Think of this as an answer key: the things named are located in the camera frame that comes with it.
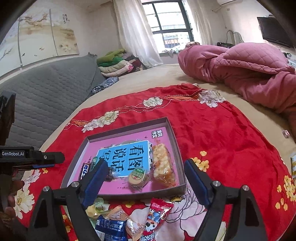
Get black framed window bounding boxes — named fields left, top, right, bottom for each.
left=142, top=0, right=193, bottom=50

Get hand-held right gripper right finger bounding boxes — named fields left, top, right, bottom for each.
left=184, top=159, right=269, bottom=241

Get blue patterned cloth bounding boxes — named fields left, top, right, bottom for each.
left=89, top=77, right=119, bottom=96

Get red cartoon snack packet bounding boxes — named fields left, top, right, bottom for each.
left=141, top=198, right=174, bottom=241

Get narrow white curtain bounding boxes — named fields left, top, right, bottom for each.
left=185, top=0, right=213, bottom=45

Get cardboard box with pink bottom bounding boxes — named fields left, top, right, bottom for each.
left=60, top=117, right=187, bottom=202

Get person's left hand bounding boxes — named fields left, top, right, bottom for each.
left=0, top=179, right=26, bottom=241

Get clear packet with yellow snack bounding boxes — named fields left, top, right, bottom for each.
left=85, top=198, right=110, bottom=219

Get white air conditioner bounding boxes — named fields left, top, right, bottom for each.
left=216, top=0, right=243, bottom=6

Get crumpled light clothes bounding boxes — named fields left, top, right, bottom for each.
left=161, top=42, right=200, bottom=58

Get grey quilted headboard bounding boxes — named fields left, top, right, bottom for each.
left=0, top=53, right=107, bottom=149

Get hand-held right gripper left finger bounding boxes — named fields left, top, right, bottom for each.
left=27, top=159, right=110, bottom=241

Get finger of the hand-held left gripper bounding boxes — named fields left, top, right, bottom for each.
left=32, top=163, right=56, bottom=169
left=34, top=151, right=65, bottom=164

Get round cake with green label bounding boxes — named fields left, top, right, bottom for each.
left=127, top=168, right=151, bottom=192

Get blue snack packet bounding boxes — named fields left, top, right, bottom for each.
left=95, top=218, right=127, bottom=241

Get pink quilt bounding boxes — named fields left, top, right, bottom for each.
left=178, top=43, right=296, bottom=137

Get black television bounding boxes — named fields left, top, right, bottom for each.
left=257, top=16, right=294, bottom=48

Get small yellow green packet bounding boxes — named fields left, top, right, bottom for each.
left=290, top=155, right=296, bottom=179

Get white standing fan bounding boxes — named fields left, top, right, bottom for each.
left=226, top=30, right=244, bottom=44

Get clear bag of orange puffs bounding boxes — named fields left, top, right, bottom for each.
left=151, top=143, right=179, bottom=188

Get wide white curtain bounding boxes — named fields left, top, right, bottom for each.
left=113, top=0, right=163, bottom=68

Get stack of folded clothes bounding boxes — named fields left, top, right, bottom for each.
left=97, top=49, right=148, bottom=77

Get dark snack bar packet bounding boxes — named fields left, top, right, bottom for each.
left=79, top=156, right=117, bottom=182

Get red floral blanket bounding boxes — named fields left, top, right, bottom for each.
left=14, top=83, right=296, bottom=241

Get wall painting with branches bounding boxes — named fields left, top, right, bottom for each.
left=0, top=2, right=80, bottom=77

